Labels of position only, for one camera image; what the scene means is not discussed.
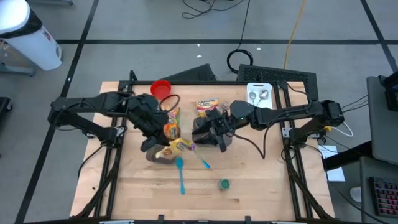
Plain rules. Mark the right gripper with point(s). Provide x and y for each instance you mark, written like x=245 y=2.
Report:
x=224 y=126

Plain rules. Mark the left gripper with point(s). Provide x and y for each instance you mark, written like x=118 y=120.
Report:
x=149 y=118

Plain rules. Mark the orange ramen packet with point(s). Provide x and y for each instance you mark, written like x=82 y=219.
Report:
x=172 y=130

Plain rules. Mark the green lid oregano jar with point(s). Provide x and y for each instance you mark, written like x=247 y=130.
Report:
x=224 y=184

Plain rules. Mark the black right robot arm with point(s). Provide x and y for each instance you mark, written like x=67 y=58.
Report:
x=280 y=113

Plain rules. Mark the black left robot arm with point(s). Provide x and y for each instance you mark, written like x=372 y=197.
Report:
x=77 y=101

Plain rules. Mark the wide grey translucent bin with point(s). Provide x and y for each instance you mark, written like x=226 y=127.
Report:
x=205 y=142

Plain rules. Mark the long grey translucent bin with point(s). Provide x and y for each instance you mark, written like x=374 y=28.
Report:
x=152 y=157

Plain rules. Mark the yellow red ramen packet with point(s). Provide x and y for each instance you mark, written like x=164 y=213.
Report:
x=207 y=104

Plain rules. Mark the teal plastic spoon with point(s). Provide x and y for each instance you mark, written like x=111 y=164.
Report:
x=179 y=162

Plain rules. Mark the purple iridescent spoon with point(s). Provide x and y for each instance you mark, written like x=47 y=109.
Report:
x=203 y=162

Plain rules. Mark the red plastic cup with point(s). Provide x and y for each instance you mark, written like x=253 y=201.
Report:
x=160 y=90

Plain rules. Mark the black wedge panel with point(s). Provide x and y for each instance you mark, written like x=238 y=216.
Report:
x=196 y=74

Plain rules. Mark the white plastic bin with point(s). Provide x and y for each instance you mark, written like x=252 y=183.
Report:
x=270 y=102

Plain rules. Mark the black perforated computer case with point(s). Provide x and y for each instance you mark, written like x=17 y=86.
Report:
x=280 y=76

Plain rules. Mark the white paper sheet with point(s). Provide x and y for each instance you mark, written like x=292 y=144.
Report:
x=335 y=174

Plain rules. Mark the black support bar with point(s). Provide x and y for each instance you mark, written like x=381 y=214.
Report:
x=342 y=157

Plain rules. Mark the white computer mouse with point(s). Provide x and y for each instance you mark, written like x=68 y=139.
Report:
x=356 y=194

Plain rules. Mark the white trash can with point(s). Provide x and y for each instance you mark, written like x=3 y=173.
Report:
x=31 y=46

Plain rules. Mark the wooden desk grey legs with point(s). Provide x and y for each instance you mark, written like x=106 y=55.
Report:
x=15 y=71

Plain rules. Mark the grey keyboard desk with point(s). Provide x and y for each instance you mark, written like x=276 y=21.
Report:
x=379 y=166

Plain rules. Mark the grey metal desk foot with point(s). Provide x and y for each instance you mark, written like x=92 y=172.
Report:
x=49 y=2

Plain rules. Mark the black desktop device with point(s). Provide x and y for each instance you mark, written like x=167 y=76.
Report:
x=391 y=93

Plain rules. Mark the pink backlit keyboard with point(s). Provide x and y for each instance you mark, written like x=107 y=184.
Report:
x=385 y=196

